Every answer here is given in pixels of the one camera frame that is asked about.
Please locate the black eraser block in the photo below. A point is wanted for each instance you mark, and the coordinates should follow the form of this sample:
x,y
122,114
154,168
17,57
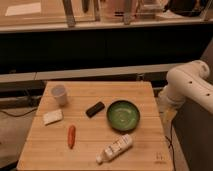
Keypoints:
x,y
95,109

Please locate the green bowl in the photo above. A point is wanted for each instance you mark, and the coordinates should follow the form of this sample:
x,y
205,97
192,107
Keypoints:
x,y
123,115

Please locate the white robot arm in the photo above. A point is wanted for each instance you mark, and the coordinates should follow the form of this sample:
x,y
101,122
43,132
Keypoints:
x,y
188,81

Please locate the white ceramic cup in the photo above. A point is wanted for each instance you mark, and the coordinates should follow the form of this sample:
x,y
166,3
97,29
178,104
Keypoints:
x,y
60,95

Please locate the orange carrot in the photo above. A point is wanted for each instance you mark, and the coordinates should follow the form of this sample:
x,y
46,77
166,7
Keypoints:
x,y
71,136

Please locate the white plastic bottle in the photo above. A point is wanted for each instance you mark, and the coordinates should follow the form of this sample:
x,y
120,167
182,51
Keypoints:
x,y
116,148

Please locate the white sponge block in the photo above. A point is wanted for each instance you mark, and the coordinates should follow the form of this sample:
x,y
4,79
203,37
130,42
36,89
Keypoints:
x,y
53,116

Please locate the white paper sheet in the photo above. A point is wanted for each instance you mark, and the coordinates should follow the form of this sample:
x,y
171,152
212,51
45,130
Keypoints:
x,y
23,9

